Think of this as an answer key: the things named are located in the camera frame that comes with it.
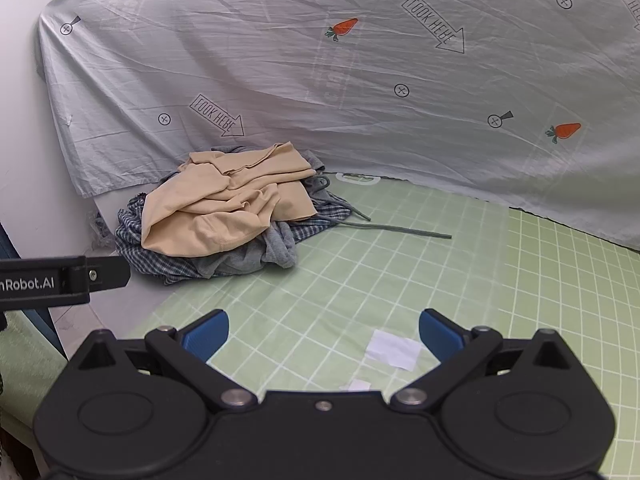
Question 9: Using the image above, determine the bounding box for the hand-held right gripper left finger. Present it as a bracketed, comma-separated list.
[67, 309, 260, 413]

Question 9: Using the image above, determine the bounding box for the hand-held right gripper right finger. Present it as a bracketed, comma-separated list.
[390, 309, 581, 413]

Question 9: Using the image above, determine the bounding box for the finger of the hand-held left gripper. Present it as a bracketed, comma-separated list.
[85, 256, 132, 292]

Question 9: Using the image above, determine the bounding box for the beige long-sleeve top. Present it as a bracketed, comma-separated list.
[141, 142, 318, 256]

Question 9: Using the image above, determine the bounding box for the blue plaid shirt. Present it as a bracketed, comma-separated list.
[115, 195, 351, 287]

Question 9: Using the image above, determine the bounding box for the dark blue board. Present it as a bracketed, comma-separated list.
[0, 222, 68, 361]

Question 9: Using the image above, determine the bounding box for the pale green cloth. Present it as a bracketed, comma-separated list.
[0, 310, 63, 431]

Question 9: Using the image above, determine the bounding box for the grey hooded sweatshirt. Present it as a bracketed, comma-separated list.
[195, 145, 453, 280]

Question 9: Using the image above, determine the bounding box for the carrot print bed sheet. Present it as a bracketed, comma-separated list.
[37, 0, 640, 252]

